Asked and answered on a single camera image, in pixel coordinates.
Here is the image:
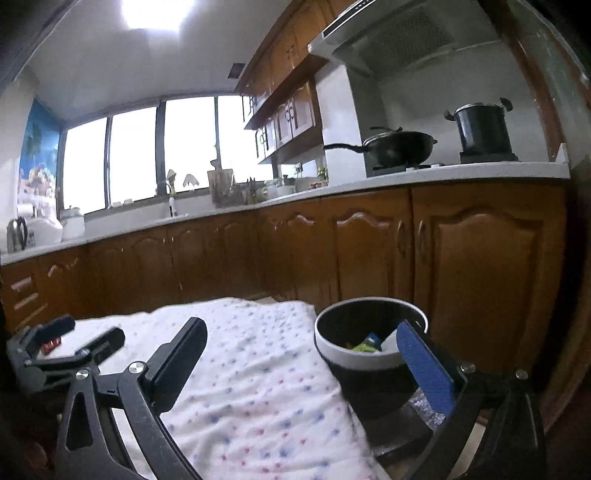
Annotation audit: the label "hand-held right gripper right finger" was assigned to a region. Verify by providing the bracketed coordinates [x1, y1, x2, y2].
[396, 319, 549, 480]

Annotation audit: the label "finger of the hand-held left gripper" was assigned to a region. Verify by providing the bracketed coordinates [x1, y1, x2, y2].
[34, 315, 76, 342]
[44, 328, 126, 374]

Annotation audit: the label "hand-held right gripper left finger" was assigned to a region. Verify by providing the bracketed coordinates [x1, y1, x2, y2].
[54, 318, 208, 480]

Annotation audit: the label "black bin with white rim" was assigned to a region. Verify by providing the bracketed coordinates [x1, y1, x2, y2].
[315, 298, 430, 416]

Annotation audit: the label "dark stand with foil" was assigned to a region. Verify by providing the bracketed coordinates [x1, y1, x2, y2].
[365, 388, 462, 462]

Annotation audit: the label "white dotted blanket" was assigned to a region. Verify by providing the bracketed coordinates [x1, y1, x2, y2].
[65, 298, 393, 480]

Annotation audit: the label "white rice cooker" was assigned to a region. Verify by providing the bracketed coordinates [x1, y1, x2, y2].
[28, 215, 63, 245]

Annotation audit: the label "steel kettle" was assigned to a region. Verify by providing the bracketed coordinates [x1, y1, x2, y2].
[6, 217, 28, 254]

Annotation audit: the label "white lidded jar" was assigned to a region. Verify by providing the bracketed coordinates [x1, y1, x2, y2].
[60, 207, 86, 241]

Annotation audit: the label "brown wooden lower cabinets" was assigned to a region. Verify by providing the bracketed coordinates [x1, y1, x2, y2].
[0, 178, 571, 365]

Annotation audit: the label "brown wooden cabinets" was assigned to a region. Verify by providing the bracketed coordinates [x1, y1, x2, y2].
[0, 178, 571, 365]
[235, 0, 361, 164]

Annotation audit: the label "sink faucet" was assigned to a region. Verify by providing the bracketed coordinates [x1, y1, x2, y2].
[165, 170, 178, 217]

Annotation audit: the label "wooden cutting board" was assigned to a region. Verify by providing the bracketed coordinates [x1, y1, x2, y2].
[207, 159, 236, 208]

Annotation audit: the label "kitchen window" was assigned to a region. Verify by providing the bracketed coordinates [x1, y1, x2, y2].
[58, 95, 278, 215]

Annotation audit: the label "white kitchen countertop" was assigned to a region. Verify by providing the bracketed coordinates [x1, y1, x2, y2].
[0, 161, 571, 266]

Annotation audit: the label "black gas stove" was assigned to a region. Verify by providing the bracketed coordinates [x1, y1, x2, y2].
[367, 150, 520, 177]

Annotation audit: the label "black wok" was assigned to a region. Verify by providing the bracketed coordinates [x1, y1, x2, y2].
[323, 128, 438, 168]

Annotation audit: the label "dark cooking pot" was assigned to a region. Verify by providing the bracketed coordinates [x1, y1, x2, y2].
[444, 98, 514, 155]

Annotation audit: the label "brown wooden upper cabinets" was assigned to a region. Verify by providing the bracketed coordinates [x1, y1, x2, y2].
[235, 0, 361, 164]

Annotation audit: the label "ceiling light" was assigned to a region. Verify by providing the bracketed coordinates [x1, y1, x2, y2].
[121, 0, 194, 32]

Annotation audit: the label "steel range hood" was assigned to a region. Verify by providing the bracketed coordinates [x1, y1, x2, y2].
[308, 0, 504, 77]

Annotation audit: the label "blue wall poster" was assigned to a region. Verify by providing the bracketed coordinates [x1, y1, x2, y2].
[18, 99, 63, 220]

